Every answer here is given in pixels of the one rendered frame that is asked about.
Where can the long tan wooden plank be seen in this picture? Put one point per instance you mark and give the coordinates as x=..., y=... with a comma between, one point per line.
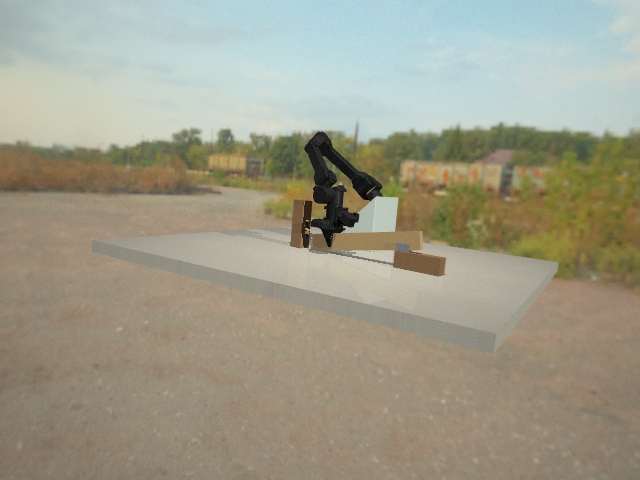
x=369, y=241

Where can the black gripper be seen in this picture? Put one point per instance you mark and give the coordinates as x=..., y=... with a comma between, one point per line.
x=328, y=224

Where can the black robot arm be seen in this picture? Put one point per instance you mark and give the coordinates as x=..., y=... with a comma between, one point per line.
x=320, y=145

